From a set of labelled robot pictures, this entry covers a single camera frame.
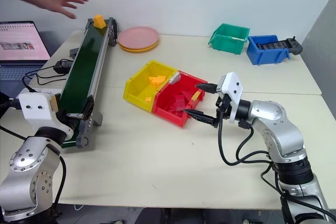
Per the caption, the black handheld controller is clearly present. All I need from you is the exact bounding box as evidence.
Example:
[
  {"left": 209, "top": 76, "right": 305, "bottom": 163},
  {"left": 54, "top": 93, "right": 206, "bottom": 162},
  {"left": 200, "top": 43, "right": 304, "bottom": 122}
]
[{"left": 256, "top": 36, "right": 303, "bottom": 56}]

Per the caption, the blue storage bin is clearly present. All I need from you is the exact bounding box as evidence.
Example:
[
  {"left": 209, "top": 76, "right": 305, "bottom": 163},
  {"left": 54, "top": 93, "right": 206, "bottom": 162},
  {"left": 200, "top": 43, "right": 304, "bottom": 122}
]
[{"left": 246, "top": 34, "right": 291, "bottom": 66}]

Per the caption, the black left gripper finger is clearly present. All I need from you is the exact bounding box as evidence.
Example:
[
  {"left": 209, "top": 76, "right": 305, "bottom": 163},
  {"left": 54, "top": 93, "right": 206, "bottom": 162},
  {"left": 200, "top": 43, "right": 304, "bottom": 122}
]
[{"left": 65, "top": 112, "right": 87, "bottom": 120}]

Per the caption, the yellow plate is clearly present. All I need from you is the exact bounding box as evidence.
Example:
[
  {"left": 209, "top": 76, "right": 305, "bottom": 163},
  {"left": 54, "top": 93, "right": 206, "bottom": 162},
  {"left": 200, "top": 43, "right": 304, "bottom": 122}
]
[{"left": 119, "top": 39, "right": 160, "bottom": 54}]

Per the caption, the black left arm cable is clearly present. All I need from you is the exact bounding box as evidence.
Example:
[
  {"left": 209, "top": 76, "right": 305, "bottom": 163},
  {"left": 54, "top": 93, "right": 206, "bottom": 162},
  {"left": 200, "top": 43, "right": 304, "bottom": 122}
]
[{"left": 52, "top": 154, "right": 67, "bottom": 213}]

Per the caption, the pink plate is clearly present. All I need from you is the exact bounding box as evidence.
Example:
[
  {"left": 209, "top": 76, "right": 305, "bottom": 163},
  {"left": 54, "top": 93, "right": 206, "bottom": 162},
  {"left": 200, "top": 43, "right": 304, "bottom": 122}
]
[{"left": 117, "top": 26, "right": 160, "bottom": 49}]

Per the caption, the green storage bin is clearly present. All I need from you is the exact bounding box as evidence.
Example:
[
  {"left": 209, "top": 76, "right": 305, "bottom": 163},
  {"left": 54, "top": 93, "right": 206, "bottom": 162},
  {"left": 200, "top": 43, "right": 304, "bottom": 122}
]
[{"left": 208, "top": 23, "right": 250, "bottom": 55}]

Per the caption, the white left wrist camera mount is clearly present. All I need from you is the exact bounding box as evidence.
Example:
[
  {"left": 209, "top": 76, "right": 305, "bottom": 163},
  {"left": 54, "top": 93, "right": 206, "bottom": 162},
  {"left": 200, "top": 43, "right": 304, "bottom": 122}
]
[{"left": 17, "top": 92, "right": 75, "bottom": 137}]

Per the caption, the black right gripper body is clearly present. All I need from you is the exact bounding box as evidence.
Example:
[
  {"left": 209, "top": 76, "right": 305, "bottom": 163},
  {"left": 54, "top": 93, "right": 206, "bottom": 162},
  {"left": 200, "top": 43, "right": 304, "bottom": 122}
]
[{"left": 213, "top": 93, "right": 233, "bottom": 128}]

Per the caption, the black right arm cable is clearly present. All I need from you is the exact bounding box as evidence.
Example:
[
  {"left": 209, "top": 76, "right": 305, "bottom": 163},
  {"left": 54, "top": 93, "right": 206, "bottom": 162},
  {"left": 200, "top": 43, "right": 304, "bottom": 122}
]
[
  {"left": 217, "top": 111, "right": 279, "bottom": 168},
  {"left": 259, "top": 165, "right": 330, "bottom": 216}
]

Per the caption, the open laptop computer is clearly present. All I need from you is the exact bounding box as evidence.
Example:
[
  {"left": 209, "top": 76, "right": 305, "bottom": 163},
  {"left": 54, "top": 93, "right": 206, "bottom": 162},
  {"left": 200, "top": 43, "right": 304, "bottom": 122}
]
[{"left": 0, "top": 20, "right": 52, "bottom": 91}]

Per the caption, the green conveyor belt unit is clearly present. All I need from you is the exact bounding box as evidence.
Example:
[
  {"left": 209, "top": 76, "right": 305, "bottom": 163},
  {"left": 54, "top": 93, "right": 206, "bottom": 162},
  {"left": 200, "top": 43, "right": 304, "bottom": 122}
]
[{"left": 56, "top": 17, "right": 118, "bottom": 149}]

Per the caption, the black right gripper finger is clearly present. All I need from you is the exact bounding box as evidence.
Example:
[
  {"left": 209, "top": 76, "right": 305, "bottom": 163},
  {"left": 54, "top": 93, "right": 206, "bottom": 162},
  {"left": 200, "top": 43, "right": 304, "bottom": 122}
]
[
  {"left": 183, "top": 108, "right": 218, "bottom": 127},
  {"left": 195, "top": 82, "right": 218, "bottom": 94}
]

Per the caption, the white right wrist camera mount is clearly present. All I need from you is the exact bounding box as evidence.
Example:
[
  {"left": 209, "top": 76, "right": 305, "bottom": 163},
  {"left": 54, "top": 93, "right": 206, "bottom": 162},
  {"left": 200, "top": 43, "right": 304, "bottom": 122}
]
[{"left": 217, "top": 71, "right": 244, "bottom": 124}]

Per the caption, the red storage bin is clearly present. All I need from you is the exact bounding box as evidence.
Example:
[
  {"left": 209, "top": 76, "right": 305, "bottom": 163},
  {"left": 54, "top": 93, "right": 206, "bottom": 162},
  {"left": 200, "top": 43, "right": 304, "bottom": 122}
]
[{"left": 151, "top": 70, "right": 209, "bottom": 128}]

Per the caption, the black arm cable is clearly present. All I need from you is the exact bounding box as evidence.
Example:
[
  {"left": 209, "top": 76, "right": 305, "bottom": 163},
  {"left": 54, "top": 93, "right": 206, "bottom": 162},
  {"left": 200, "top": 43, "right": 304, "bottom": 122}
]
[
  {"left": 52, "top": 154, "right": 67, "bottom": 213},
  {"left": 259, "top": 165, "right": 330, "bottom": 216},
  {"left": 217, "top": 111, "right": 279, "bottom": 168}
]

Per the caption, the grey partition panel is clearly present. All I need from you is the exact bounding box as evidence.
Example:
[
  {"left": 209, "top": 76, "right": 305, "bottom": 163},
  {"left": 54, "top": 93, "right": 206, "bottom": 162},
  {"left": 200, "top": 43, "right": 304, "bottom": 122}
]
[{"left": 300, "top": 0, "right": 336, "bottom": 120}]

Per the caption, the yellow storage bin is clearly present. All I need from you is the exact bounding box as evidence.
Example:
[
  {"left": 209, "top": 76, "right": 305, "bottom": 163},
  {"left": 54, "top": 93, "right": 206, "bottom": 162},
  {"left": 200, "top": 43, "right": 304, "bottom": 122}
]
[{"left": 123, "top": 60, "right": 179, "bottom": 112}]

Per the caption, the yellow half-round block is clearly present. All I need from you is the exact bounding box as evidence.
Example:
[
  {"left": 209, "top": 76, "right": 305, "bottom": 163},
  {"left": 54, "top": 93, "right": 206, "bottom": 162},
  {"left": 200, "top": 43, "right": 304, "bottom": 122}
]
[{"left": 148, "top": 75, "right": 167, "bottom": 88}]

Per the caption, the person's bare hand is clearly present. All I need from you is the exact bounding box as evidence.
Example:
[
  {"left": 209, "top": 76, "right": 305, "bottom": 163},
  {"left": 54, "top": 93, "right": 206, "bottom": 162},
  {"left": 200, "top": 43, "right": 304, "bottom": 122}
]
[{"left": 39, "top": 0, "right": 89, "bottom": 20}]

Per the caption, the black power cable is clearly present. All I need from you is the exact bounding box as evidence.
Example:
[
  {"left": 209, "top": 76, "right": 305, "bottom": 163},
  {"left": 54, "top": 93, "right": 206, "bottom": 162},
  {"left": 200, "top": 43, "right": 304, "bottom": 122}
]
[{"left": 22, "top": 66, "right": 69, "bottom": 93}]

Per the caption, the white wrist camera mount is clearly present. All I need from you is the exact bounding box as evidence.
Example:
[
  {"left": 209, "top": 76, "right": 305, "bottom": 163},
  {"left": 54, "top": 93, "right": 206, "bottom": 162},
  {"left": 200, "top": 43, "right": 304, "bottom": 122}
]
[
  {"left": 17, "top": 92, "right": 75, "bottom": 137},
  {"left": 217, "top": 71, "right": 244, "bottom": 124}
]

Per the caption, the black power adapter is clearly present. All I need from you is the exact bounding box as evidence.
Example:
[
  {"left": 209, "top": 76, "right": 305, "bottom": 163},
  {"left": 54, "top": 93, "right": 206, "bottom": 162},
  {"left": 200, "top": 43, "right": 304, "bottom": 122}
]
[{"left": 54, "top": 60, "right": 74, "bottom": 74}]

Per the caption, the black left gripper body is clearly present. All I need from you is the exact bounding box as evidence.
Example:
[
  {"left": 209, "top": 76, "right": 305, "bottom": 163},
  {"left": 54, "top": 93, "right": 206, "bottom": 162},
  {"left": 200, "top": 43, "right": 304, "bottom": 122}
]
[{"left": 55, "top": 109, "right": 79, "bottom": 132}]

